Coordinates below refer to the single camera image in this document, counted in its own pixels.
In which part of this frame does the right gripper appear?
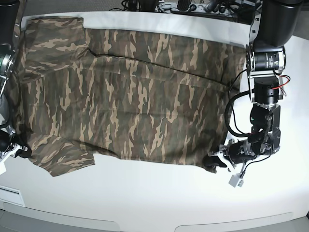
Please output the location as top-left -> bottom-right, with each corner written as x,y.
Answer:
0,129 -> 32,159

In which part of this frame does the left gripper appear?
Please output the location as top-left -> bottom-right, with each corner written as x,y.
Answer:
204,140 -> 257,173

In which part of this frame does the camouflage T-shirt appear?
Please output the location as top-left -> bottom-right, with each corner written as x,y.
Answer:
5,17 -> 245,176

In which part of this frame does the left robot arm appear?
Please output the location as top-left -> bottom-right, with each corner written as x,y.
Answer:
203,0 -> 303,176

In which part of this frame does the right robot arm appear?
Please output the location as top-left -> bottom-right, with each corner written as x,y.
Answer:
0,0 -> 32,161

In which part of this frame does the white label plate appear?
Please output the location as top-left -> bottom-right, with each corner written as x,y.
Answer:
0,186 -> 26,207

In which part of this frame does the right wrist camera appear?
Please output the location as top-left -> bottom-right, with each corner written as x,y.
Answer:
0,160 -> 6,175

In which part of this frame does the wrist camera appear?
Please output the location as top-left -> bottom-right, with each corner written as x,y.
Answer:
228,174 -> 244,188
0,160 -> 6,175

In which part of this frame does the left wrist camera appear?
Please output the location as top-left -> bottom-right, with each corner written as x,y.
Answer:
228,174 -> 244,188

